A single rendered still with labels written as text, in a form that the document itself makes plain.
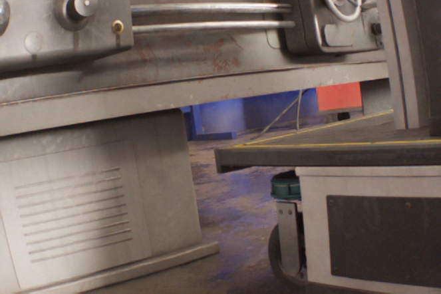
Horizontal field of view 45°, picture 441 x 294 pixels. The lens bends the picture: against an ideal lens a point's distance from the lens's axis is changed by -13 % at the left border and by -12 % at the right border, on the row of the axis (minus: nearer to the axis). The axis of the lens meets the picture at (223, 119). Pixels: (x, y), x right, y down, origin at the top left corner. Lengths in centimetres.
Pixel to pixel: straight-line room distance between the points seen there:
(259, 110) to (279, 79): 477
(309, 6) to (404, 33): 87
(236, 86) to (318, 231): 68
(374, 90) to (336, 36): 125
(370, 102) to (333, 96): 184
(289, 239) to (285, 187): 10
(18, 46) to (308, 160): 64
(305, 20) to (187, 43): 39
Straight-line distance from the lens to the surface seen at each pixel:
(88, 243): 139
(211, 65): 172
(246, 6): 172
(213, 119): 598
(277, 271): 118
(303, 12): 185
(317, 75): 178
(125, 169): 144
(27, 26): 124
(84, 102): 127
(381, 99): 307
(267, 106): 651
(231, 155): 107
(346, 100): 491
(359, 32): 202
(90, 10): 124
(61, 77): 145
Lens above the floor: 42
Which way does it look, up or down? 3 degrees down
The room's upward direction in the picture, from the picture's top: 8 degrees counter-clockwise
